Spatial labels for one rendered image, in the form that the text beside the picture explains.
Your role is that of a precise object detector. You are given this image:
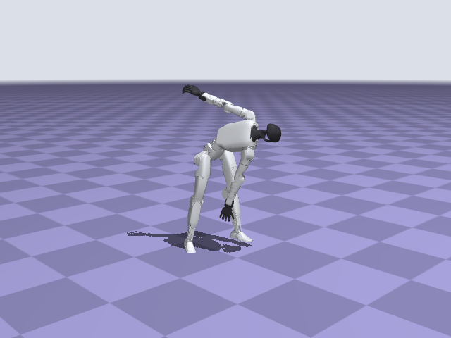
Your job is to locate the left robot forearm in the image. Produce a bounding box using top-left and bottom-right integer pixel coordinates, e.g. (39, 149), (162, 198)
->
(202, 93), (234, 108)

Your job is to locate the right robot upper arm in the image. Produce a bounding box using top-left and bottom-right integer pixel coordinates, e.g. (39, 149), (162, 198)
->
(234, 146), (254, 181)

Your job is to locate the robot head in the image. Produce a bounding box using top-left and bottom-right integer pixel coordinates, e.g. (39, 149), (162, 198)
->
(250, 124), (281, 142)

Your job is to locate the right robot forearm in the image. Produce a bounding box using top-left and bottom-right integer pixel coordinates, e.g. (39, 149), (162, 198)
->
(225, 176), (244, 206)

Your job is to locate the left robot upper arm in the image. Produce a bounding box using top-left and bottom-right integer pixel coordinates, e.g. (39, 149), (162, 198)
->
(223, 103), (257, 122)

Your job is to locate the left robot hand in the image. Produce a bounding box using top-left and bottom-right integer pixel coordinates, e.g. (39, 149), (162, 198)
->
(183, 85), (206, 101)

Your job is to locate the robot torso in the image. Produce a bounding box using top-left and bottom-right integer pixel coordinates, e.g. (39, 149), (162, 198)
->
(203, 120), (259, 161)

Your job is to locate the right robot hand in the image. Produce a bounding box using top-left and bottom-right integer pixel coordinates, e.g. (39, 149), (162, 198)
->
(219, 199), (234, 222)

